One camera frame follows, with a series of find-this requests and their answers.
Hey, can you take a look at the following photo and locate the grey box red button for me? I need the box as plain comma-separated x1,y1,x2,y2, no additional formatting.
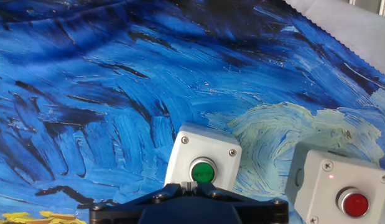
284,142,385,224

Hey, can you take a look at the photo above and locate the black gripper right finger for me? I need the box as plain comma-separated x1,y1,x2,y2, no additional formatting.
191,181,289,224

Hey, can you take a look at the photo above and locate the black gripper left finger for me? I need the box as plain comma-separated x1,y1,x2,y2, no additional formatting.
88,181,193,224

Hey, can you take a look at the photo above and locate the painted wheatfield tablecloth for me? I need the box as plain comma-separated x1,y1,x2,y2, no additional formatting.
0,0,385,224

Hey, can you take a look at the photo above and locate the grey box green button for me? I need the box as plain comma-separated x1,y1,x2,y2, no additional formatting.
164,121,243,191

